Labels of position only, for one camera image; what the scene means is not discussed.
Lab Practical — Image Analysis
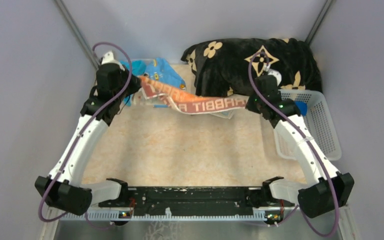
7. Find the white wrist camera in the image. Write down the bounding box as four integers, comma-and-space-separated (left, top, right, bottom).
263, 64, 282, 86
100, 50, 117, 65

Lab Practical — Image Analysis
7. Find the teal small cloth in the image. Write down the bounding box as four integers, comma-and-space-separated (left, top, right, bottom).
119, 59, 147, 107

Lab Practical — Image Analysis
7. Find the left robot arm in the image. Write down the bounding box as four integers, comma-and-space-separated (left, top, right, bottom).
34, 63, 141, 222

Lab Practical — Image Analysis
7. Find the light blue printed towel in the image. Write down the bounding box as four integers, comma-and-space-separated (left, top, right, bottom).
142, 57, 187, 109

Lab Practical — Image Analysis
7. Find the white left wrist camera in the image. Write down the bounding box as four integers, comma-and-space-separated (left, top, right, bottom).
100, 50, 117, 65

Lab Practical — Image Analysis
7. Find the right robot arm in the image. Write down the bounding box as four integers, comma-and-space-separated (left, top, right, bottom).
245, 75, 355, 219

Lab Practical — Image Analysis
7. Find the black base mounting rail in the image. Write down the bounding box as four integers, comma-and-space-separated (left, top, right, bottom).
98, 186, 294, 225

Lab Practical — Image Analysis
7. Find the grey orange printed cloth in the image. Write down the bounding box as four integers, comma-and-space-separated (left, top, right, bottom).
138, 75, 247, 119

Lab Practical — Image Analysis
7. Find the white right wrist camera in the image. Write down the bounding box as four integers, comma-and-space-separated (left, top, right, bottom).
263, 64, 282, 86

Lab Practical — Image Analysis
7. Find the dark blue towel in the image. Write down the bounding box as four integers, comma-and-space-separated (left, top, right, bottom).
295, 101, 308, 117

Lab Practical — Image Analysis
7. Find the white plastic basket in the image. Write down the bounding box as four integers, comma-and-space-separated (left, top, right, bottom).
280, 89, 342, 161

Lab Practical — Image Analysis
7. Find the black floral plush blanket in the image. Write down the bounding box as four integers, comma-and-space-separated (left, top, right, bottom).
180, 38, 322, 97

